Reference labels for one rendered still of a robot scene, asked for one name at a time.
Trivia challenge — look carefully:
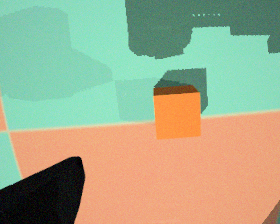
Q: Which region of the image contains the brown cube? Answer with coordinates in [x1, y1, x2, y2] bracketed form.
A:
[153, 85, 201, 140]

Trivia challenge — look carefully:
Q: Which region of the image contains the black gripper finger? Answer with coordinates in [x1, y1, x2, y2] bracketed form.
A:
[0, 156, 85, 224]

